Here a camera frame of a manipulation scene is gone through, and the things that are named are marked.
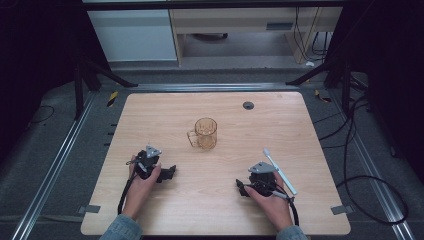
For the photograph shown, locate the hanging black desk cables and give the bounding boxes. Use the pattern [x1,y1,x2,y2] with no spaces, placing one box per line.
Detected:
[292,6,330,63]

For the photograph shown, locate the amber glass mug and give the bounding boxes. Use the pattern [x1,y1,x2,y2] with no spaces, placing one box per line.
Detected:
[186,116,219,151]

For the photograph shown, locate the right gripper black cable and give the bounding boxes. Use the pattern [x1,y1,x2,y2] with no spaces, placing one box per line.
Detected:
[270,189,300,227]

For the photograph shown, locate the yellow black tape strip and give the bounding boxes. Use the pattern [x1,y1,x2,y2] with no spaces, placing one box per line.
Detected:
[313,89,333,104]
[106,90,120,108]

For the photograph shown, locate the grey tape piece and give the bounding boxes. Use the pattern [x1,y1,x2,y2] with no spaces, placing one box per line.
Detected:
[76,204,102,215]
[330,204,355,216]

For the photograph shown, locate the thin black floor cable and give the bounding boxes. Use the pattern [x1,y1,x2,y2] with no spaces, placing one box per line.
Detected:
[24,104,56,131]

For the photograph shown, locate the white toothbrush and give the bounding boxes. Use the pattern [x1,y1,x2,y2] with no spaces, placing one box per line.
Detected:
[262,147,299,197]

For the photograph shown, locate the white cabinet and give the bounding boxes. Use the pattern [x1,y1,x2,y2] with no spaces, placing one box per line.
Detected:
[86,8,178,63]

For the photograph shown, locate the aluminium floor rail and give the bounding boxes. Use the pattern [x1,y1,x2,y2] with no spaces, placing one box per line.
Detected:
[11,92,98,240]
[327,89,416,240]
[127,82,300,94]

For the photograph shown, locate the black looped floor cable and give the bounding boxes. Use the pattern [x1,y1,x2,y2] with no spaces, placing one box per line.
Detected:
[314,94,410,225]

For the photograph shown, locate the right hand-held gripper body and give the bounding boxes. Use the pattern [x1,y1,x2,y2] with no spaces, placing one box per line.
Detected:
[245,161,278,198]

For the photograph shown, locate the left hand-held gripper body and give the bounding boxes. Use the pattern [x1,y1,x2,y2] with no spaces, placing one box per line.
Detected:
[125,144,163,181]

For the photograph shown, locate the black metal stand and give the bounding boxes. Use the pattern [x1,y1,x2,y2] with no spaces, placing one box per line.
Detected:
[73,54,139,121]
[285,54,368,115]

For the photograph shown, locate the person's left hand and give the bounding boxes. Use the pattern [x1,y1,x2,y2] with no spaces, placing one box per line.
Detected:
[122,154,163,221]

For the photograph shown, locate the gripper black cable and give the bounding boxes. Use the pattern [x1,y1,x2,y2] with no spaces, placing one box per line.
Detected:
[270,189,300,227]
[117,172,138,216]

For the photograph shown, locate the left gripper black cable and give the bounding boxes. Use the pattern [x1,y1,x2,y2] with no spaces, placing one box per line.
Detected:
[117,172,138,216]

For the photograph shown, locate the person's right hand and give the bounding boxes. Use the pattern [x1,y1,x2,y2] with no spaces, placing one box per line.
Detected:
[243,171,295,233]

